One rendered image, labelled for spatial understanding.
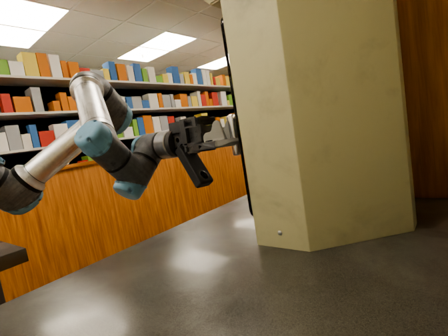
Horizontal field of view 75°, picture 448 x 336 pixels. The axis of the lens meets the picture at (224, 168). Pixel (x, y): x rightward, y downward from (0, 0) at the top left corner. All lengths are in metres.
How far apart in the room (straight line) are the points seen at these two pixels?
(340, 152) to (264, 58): 0.21
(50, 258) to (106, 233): 0.43
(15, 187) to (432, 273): 1.08
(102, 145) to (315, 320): 0.53
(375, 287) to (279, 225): 0.20
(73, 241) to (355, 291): 2.25
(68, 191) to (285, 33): 2.14
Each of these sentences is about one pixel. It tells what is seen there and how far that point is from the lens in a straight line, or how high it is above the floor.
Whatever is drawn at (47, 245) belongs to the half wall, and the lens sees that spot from 2.44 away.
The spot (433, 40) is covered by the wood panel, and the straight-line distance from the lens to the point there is 0.84.
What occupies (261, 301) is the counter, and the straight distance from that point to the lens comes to 0.43.
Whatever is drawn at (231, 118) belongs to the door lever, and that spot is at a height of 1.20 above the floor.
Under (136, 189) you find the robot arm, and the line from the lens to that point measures 0.76.
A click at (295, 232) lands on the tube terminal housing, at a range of 0.55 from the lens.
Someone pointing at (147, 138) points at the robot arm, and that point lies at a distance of 0.81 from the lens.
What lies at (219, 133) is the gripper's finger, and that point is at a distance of 0.63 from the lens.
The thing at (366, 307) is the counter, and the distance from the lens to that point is 0.42.
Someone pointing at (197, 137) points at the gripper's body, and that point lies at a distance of 0.68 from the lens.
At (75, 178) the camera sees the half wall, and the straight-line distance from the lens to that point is 2.48.
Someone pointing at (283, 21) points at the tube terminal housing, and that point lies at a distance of 0.54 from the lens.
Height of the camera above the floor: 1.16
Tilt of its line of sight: 6 degrees down
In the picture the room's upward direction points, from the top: 9 degrees counter-clockwise
